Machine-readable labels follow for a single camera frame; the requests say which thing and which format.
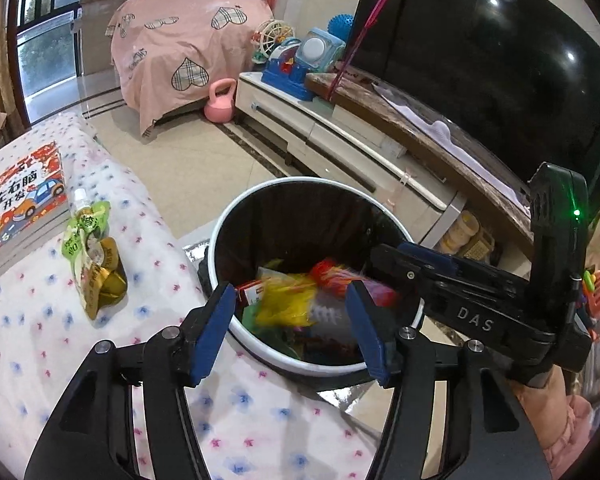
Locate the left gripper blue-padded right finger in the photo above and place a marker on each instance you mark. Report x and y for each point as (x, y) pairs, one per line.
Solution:
(486, 434)

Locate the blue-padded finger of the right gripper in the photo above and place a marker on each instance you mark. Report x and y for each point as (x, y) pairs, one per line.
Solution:
(415, 274)
(440, 257)

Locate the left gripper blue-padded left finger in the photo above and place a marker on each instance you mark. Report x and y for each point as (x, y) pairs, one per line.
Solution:
(90, 434)

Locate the red candy tube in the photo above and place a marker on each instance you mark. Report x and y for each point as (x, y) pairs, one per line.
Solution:
(335, 278)

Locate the yellow snack wrapper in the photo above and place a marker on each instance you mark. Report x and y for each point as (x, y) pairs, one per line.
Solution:
(286, 300)

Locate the white foam fruit net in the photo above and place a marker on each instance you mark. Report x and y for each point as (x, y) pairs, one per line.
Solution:
(330, 321)

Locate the red and white carton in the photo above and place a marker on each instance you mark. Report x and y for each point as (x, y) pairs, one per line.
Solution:
(249, 293)

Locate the white trash bin black liner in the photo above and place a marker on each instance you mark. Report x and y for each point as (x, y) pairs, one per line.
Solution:
(290, 225)

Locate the person's right hand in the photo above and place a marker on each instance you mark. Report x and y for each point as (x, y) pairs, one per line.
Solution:
(547, 408)

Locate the white floral tablecloth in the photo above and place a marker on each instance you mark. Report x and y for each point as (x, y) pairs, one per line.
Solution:
(249, 421)

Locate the white TV cabinet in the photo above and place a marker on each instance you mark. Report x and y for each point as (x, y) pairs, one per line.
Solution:
(360, 140)

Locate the gold foil pouch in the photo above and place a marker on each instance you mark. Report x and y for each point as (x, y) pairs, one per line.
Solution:
(103, 279)

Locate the black television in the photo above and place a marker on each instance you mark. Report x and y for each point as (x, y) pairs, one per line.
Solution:
(519, 76)

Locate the green drink pouch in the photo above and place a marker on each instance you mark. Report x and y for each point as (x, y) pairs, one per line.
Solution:
(87, 227)

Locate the blue toy play set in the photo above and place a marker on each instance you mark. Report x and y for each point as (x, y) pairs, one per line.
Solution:
(285, 74)

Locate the light blue toy speaker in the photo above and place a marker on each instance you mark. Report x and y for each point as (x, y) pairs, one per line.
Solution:
(319, 51)

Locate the colourful children's book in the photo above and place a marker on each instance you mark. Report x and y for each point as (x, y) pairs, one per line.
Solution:
(34, 204)

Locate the blue spiky ball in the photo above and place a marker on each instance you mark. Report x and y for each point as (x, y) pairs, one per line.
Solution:
(341, 26)

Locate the pink kettlebell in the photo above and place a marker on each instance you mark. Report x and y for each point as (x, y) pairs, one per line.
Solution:
(220, 106)

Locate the pink hula hoop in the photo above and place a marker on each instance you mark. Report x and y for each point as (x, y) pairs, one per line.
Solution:
(370, 22)

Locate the ferris wheel toy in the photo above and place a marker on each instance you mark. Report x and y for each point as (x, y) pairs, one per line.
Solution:
(267, 37)

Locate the pink heart-patterned cover furniture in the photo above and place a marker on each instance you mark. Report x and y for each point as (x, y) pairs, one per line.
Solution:
(167, 53)

